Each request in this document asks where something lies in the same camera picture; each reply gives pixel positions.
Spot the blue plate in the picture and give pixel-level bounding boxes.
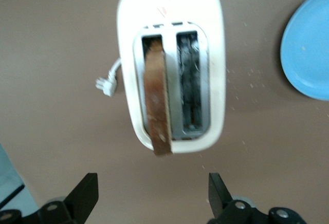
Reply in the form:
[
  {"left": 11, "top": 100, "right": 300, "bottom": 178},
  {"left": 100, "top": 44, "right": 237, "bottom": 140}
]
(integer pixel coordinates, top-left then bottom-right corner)
[{"left": 280, "top": 0, "right": 329, "bottom": 101}]

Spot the white toaster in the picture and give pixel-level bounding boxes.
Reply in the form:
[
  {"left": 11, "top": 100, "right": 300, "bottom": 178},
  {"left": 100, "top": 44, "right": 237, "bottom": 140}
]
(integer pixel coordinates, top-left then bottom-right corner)
[{"left": 116, "top": 0, "right": 227, "bottom": 155}]

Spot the white toaster power plug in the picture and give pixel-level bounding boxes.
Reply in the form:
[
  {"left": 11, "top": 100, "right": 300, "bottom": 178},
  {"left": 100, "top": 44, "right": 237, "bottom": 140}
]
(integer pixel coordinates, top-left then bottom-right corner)
[{"left": 95, "top": 58, "right": 122, "bottom": 98}]

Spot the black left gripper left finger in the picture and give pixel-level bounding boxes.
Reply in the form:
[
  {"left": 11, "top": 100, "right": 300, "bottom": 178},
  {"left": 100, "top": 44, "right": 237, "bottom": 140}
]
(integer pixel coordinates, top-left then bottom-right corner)
[{"left": 0, "top": 172, "right": 99, "bottom": 224}]

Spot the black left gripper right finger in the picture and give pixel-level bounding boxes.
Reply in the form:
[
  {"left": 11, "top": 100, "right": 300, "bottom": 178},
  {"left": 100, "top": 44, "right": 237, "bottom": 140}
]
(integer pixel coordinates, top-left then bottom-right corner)
[{"left": 207, "top": 172, "right": 308, "bottom": 224}]

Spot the brown bread slice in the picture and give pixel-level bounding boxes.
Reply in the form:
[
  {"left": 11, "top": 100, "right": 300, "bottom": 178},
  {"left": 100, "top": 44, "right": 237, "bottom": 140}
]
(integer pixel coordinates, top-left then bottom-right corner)
[{"left": 142, "top": 40, "right": 173, "bottom": 157}]

